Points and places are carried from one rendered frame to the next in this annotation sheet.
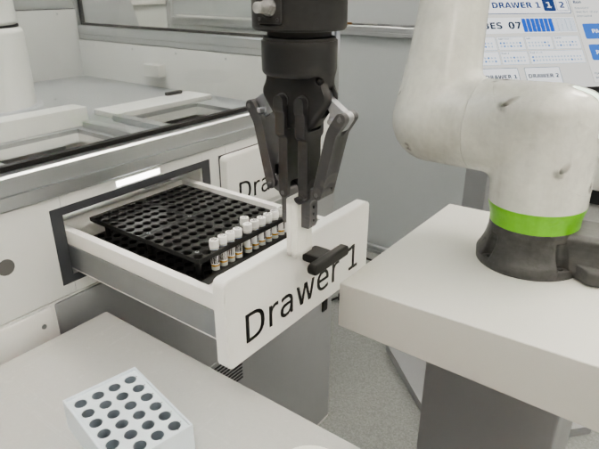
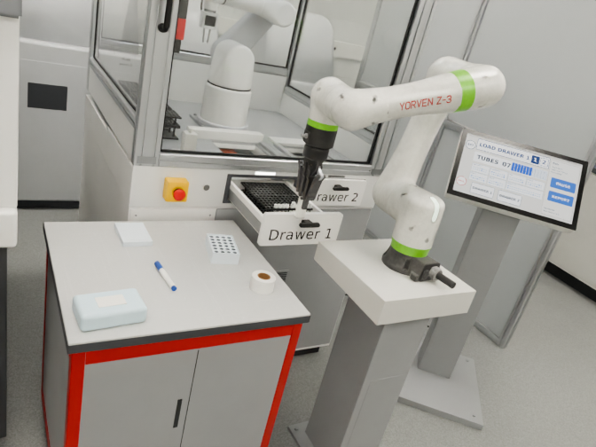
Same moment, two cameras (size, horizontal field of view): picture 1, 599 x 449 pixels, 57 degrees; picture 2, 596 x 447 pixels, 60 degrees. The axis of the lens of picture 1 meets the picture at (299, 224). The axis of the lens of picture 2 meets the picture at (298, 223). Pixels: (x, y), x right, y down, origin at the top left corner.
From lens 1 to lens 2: 1.03 m
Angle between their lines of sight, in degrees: 17
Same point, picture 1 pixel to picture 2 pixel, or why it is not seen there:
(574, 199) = (416, 241)
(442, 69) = (393, 173)
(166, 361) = (244, 241)
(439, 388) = (349, 309)
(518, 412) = (371, 325)
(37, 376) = (201, 228)
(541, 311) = (380, 276)
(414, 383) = not seen: hidden behind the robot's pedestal
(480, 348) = (348, 278)
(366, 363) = not seen: hidden behind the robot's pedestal
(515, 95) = (407, 192)
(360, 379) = not seen: hidden behind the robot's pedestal
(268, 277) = (284, 221)
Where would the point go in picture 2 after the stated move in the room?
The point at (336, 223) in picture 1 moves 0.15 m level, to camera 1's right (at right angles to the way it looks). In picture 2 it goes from (322, 215) to (365, 232)
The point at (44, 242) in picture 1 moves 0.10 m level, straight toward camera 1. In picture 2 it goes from (222, 184) to (219, 194)
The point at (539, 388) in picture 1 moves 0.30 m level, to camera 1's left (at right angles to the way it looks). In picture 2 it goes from (359, 298) to (270, 259)
